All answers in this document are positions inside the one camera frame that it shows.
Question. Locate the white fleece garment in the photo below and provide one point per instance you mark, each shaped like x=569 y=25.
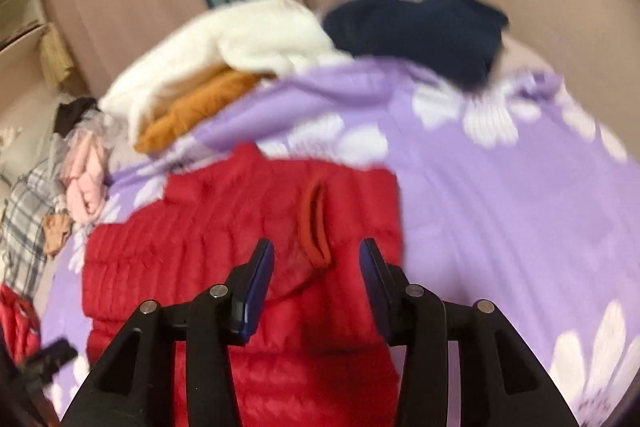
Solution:
x=240 y=37

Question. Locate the small tan cloth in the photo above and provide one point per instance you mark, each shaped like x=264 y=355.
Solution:
x=56 y=232

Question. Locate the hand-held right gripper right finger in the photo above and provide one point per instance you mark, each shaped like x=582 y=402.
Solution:
x=376 y=287

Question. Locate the mustard garment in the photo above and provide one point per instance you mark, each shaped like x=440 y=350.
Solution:
x=200 y=107

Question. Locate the navy garment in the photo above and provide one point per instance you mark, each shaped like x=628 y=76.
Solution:
x=425 y=32

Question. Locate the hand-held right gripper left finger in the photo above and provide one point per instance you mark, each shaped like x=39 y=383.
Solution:
x=256 y=287

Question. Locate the pink garment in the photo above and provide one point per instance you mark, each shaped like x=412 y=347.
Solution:
x=87 y=187

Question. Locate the grey blanket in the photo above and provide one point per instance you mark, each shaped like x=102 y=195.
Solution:
x=117 y=147

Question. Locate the grey plaid garment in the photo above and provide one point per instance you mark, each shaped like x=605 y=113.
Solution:
x=25 y=222

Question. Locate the purple floral bedsheet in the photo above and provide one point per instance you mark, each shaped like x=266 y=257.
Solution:
x=475 y=207

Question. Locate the tan box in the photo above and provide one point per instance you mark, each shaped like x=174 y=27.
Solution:
x=57 y=54

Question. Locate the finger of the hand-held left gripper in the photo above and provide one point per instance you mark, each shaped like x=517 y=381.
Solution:
x=52 y=357

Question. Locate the red quilted cloth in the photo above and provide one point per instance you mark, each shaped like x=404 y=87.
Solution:
x=20 y=322

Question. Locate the red puffer jacket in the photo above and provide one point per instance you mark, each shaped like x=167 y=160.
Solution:
x=210 y=232

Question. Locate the black cloth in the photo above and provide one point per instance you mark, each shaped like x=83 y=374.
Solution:
x=70 y=114

